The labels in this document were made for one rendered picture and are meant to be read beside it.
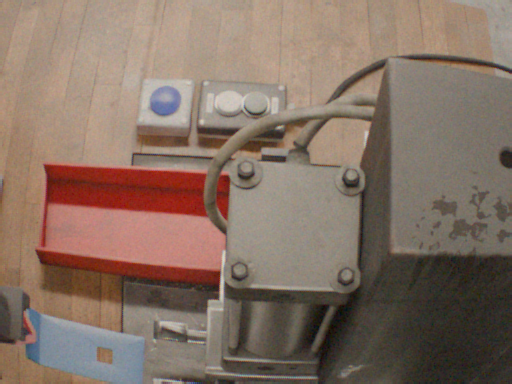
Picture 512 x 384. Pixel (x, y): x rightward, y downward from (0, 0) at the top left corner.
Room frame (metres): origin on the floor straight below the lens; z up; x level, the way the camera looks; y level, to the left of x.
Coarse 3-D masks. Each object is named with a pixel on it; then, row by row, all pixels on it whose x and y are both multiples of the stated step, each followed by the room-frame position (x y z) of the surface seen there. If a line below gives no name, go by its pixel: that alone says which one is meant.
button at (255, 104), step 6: (246, 96) 0.65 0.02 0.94; (252, 96) 0.65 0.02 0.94; (258, 96) 0.65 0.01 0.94; (264, 96) 0.65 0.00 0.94; (246, 102) 0.64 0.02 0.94; (252, 102) 0.64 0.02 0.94; (258, 102) 0.64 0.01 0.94; (264, 102) 0.64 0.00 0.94; (246, 108) 0.63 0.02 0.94; (252, 108) 0.63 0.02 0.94; (258, 108) 0.63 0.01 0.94; (264, 108) 0.63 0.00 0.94; (252, 114) 0.62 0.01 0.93; (258, 114) 0.62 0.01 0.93
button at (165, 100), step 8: (160, 88) 0.65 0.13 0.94; (168, 88) 0.65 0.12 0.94; (152, 96) 0.64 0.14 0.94; (160, 96) 0.64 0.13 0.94; (168, 96) 0.64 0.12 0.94; (176, 96) 0.64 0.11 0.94; (152, 104) 0.62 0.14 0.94; (160, 104) 0.63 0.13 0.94; (168, 104) 0.63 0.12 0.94; (176, 104) 0.63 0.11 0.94; (160, 112) 0.61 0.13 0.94; (168, 112) 0.62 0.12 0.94
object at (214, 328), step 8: (224, 256) 0.38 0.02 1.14; (224, 264) 0.37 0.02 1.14; (208, 304) 0.31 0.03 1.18; (216, 304) 0.31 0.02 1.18; (208, 312) 0.30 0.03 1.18; (216, 312) 0.30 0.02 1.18; (208, 320) 0.30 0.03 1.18; (216, 320) 0.30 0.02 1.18; (208, 328) 0.29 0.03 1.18; (216, 328) 0.29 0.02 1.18; (208, 336) 0.28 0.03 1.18; (216, 336) 0.28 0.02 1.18; (208, 344) 0.27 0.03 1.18; (216, 344) 0.27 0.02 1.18; (208, 352) 0.26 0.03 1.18; (216, 352) 0.26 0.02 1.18; (208, 360) 0.25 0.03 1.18; (216, 360) 0.25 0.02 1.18; (208, 368) 0.24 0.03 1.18; (216, 368) 0.24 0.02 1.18; (208, 376) 0.24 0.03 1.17; (216, 376) 0.24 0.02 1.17; (224, 376) 0.24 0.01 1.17; (232, 376) 0.24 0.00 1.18; (240, 376) 0.24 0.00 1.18; (248, 376) 0.24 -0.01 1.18; (256, 376) 0.24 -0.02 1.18; (264, 376) 0.24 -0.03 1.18; (272, 376) 0.24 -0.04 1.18; (280, 376) 0.24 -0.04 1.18; (288, 376) 0.24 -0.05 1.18; (296, 376) 0.24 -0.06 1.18; (304, 376) 0.24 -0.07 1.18; (312, 376) 0.24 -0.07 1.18
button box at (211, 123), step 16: (384, 64) 0.74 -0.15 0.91; (480, 64) 0.78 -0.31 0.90; (496, 64) 0.79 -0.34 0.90; (208, 80) 0.67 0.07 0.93; (352, 80) 0.70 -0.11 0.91; (208, 96) 0.64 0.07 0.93; (240, 96) 0.65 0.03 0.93; (272, 96) 0.65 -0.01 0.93; (336, 96) 0.68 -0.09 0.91; (208, 112) 0.62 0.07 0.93; (240, 112) 0.63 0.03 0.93; (272, 112) 0.63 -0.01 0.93; (208, 128) 0.60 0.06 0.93; (224, 128) 0.60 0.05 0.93; (240, 128) 0.61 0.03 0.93
